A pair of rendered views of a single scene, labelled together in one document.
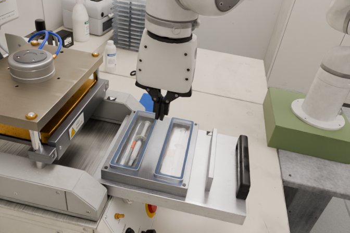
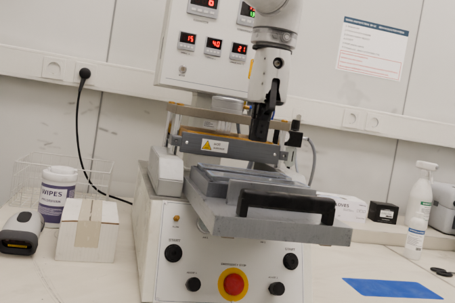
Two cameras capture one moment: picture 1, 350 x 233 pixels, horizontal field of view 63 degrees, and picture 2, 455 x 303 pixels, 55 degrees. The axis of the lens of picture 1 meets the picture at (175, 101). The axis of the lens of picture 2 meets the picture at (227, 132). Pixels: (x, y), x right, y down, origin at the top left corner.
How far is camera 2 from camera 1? 0.78 m
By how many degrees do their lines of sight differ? 71
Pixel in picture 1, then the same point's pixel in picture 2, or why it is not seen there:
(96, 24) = (443, 214)
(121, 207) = (188, 222)
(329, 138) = not seen: outside the picture
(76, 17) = (412, 193)
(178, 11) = (258, 18)
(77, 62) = not seen: hidden behind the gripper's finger
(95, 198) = (166, 174)
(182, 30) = (260, 33)
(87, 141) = not seen: hidden behind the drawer
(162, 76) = (254, 84)
